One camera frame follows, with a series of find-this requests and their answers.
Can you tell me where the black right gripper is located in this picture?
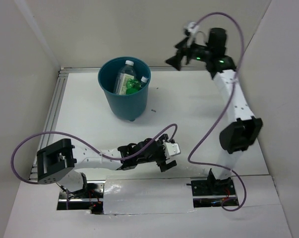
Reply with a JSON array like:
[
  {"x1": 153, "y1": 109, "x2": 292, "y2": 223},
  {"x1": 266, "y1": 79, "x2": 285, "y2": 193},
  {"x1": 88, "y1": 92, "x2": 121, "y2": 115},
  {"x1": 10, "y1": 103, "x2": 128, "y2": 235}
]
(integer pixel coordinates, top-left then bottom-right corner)
[{"x1": 164, "y1": 35, "x2": 211, "y2": 71}]

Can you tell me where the large clear bottle front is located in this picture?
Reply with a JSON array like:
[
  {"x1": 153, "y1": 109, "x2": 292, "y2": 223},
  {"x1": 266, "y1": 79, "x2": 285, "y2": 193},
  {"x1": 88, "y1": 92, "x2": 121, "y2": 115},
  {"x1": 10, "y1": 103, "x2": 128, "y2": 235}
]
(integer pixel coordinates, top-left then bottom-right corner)
[{"x1": 114, "y1": 60, "x2": 136, "y2": 95}]

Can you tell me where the green plastic bottle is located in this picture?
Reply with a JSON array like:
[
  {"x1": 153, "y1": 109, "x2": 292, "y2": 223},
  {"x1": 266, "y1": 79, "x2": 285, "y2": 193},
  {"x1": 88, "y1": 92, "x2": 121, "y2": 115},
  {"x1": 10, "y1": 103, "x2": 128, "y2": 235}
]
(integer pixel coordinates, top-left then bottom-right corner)
[{"x1": 126, "y1": 79, "x2": 142, "y2": 95}]

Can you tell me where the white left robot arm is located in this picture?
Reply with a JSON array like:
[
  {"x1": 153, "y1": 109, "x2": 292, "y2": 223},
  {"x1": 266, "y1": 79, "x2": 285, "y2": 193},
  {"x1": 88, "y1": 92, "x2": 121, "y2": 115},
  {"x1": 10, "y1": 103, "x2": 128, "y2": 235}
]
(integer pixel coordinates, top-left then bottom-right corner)
[{"x1": 37, "y1": 134, "x2": 181, "y2": 198}]

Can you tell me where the teal plastic bin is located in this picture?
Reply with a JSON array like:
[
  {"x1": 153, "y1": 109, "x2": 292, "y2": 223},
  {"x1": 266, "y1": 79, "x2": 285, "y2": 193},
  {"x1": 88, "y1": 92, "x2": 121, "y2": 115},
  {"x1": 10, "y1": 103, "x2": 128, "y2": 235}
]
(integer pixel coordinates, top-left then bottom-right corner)
[{"x1": 98, "y1": 56, "x2": 151, "y2": 121}]

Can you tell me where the white front cover panel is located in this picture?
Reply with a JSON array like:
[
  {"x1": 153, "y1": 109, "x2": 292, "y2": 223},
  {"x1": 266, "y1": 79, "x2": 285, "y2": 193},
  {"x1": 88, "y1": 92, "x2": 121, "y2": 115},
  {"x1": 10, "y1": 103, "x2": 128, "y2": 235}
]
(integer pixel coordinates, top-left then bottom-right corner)
[{"x1": 103, "y1": 178, "x2": 194, "y2": 215}]

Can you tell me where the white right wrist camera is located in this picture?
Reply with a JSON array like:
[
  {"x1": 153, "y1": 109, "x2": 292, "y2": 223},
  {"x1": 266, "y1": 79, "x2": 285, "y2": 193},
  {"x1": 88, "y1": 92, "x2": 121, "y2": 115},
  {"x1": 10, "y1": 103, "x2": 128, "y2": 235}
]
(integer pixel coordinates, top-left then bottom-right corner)
[{"x1": 183, "y1": 22, "x2": 199, "y2": 37}]

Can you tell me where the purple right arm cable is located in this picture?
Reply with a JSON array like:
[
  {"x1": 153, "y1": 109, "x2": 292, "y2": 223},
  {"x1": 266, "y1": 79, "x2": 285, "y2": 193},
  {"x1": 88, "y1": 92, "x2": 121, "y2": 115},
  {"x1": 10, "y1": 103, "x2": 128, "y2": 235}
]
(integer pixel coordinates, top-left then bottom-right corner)
[{"x1": 187, "y1": 11, "x2": 247, "y2": 212}]

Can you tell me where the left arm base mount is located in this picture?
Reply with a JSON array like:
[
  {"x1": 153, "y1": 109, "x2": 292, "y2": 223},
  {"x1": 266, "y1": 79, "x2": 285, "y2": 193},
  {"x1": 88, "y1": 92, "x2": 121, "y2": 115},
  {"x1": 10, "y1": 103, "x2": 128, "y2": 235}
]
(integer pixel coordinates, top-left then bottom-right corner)
[{"x1": 57, "y1": 177, "x2": 105, "y2": 215}]

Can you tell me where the aluminium frame rail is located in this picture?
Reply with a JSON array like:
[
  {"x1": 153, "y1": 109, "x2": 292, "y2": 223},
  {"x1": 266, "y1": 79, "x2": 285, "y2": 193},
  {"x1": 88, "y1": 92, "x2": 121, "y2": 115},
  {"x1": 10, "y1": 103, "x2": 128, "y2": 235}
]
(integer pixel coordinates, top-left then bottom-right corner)
[{"x1": 31, "y1": 66, "x2": 237, "y2": 174}]

